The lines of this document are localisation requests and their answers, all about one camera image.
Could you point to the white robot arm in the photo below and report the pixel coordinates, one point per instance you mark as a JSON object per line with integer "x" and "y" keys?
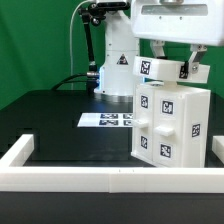
{"x": 122, "y": 46}

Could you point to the white cabinet body box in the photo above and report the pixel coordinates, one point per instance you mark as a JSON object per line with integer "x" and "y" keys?
{"x": 192, "y": 146}

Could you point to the white marker sheet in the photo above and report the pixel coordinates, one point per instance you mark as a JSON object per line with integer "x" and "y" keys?
{"x": 105, "y": 120}

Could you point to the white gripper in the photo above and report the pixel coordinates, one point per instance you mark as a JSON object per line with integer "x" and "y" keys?
{"x": 196, "y": 22}

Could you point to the white U-shaped border frame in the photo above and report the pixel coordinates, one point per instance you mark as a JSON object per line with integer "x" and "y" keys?
{"x": 15, "y": 175}

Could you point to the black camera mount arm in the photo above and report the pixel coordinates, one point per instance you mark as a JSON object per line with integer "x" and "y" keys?
{"x": 93, "y": 15}

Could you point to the white cabinet door panel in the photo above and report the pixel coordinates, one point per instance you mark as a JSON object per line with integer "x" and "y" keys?
{"x": 142, "y": 124}
{"x": 167, "y": 123}

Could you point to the small white cabinet top block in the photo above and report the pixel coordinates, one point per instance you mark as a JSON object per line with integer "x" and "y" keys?
{"x": 168, "y": 70}

